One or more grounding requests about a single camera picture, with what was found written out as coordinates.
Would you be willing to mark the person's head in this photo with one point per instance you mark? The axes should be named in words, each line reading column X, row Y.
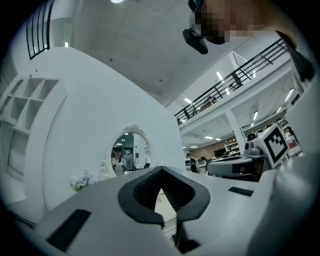
column 225, row 20

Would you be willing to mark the black barred railing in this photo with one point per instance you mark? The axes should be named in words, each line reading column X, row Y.
column 32, row 30

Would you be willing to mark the black mezzanine railing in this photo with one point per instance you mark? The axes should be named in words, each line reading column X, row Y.
column 235, row 76

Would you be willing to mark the black head-worn camera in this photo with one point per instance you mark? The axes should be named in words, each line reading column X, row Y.
column 195, row 41

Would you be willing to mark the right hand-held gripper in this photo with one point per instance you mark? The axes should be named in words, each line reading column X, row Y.
column 275, row 147

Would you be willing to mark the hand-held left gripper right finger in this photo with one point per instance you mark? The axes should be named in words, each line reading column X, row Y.
column 225, row 212

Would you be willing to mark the group of white robot heads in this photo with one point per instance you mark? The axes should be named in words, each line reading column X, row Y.
column 252, row 136

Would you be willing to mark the oval mirror with ornate frame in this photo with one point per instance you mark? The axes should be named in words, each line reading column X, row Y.
column 130, row 150

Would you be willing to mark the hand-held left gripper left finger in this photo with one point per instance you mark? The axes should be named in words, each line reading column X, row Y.
column 95, row 220

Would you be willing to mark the white cubby shelf unit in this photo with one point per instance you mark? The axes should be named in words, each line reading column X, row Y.
column 37, row 112

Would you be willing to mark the person's white shirt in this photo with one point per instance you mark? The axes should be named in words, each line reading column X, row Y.
column 295, row 200

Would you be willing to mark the white goods shelf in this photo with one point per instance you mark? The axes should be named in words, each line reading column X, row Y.
column 232, row 148

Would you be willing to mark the blue artificial flower bouquet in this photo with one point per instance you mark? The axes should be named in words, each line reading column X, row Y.
column 82, row 181

